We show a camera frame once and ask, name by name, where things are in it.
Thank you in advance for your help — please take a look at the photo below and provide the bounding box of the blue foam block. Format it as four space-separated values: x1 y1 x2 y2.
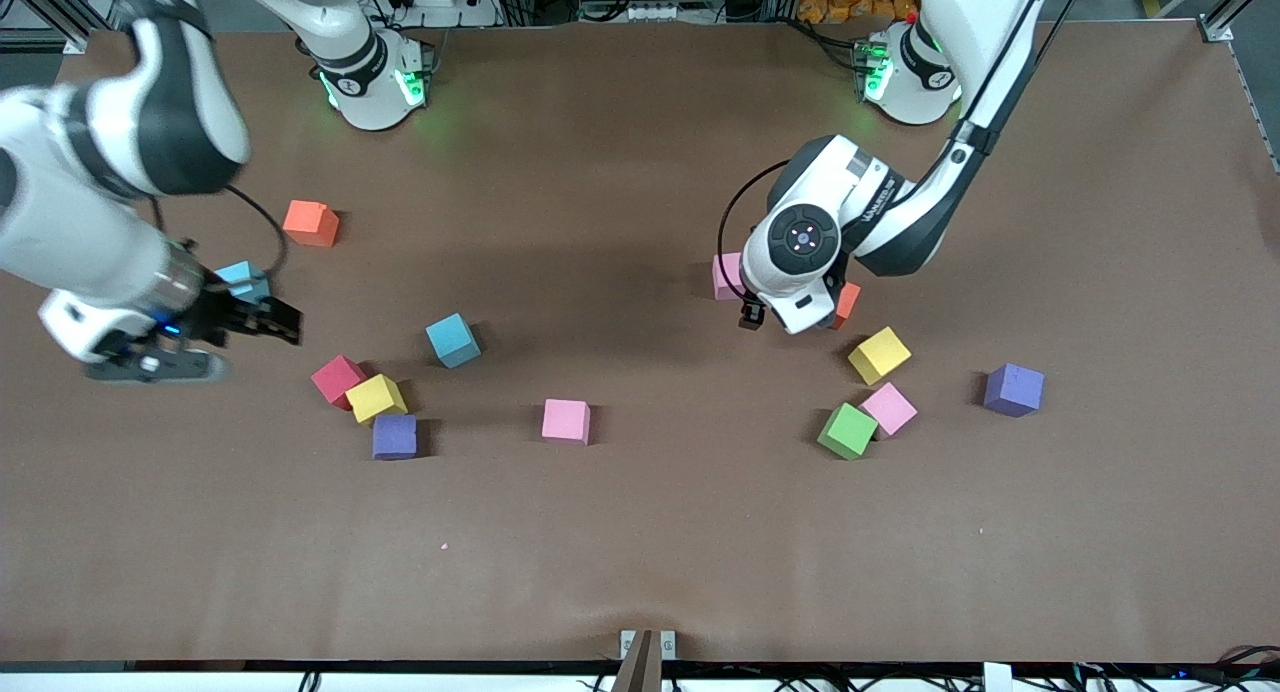
425 312 483 370
215 260 273 303

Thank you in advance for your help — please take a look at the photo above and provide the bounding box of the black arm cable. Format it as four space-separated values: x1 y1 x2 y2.
716 0 1061 308
150 182 291 293

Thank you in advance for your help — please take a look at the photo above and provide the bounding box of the red foam block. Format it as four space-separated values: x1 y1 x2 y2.
310 354 369 411

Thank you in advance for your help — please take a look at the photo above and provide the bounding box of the paper table cover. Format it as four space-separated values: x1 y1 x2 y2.
0 17 1280 668

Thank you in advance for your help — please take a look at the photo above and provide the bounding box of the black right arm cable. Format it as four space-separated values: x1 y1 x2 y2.
150 182 291 293

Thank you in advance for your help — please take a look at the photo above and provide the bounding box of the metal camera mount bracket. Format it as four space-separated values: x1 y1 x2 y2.
618 627 679 692

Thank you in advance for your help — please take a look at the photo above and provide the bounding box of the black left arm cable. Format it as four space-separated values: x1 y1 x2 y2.
716 0 1061 308

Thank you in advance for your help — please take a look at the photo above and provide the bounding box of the purple foam block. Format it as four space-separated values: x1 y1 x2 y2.
983 362 1046 418
372 413 421 462

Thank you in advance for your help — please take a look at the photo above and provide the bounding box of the green foam block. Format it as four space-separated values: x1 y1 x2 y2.
816 402 880 462

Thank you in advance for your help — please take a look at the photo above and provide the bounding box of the yellow foam block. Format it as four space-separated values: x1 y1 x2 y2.
345 373 409 425
847 326 913 387

